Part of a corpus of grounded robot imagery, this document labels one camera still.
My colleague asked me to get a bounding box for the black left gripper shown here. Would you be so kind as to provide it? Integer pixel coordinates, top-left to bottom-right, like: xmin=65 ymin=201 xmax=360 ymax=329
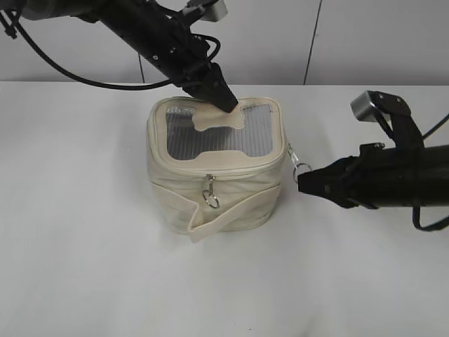
xmin=135 ymin=13 xmax=238 ymax=113

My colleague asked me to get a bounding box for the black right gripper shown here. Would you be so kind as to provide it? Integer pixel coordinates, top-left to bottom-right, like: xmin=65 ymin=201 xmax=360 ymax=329
xmin=297 ymin=143 xmax=389 ymax=209

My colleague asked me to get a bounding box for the silver zipper pull ring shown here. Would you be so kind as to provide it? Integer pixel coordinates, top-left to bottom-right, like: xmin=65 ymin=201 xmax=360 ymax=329
xmin=201 ymin=173 xmax=221 ymax=209
xmin=287 ymin=143 xmax=312 ymax=184

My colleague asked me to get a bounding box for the cream zippered fabric bag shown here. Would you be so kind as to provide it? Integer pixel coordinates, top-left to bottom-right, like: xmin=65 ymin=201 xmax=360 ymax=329
xmin=147 ymin=97 xmax=289 ymax=242

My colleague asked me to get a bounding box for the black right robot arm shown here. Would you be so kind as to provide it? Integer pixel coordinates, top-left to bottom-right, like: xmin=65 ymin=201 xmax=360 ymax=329
xmin=293 ymin=91 xmax=448 ymax=213

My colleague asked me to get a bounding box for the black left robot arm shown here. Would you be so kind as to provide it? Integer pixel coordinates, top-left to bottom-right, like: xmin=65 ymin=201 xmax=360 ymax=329
xmin=1 ymin=0 xmax=238 ymax=113

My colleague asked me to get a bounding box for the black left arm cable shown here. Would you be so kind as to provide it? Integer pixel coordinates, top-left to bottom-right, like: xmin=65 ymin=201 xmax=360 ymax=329
xmin=0 ymin=10 xmax=222 ymax=91

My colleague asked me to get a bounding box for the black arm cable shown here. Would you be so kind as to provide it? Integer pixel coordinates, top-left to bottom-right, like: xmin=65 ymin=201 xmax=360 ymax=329
xmin=377 ymin=112 xmax=449 ymax=232
xmin=0 ymin=10 xmax=222 ymax=91

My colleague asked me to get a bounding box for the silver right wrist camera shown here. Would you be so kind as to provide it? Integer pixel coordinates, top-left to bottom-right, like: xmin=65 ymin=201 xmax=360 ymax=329
xmin=350 ymin=90 xmax=412 ymax=123

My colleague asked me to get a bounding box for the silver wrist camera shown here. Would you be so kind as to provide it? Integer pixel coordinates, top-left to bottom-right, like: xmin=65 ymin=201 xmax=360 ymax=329
xmin=350 ymin=90 xmax=412 ymax=123
xmin=182 ymin=0 xmax=228 ymax=22

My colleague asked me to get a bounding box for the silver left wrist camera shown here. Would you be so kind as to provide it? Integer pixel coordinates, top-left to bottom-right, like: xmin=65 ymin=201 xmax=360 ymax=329
xmin=182 ymin=0 xmax=228 ymax=22

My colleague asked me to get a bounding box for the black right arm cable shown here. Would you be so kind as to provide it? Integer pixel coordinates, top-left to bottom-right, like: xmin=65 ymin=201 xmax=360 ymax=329
xmin=377 ymin=112 xmax=449 ymax=232

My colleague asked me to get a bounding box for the silver front zipper pull ring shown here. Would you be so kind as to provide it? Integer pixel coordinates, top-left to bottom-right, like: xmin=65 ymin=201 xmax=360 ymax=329
xmin=201 ymin=173 xmax=221 ymax=209

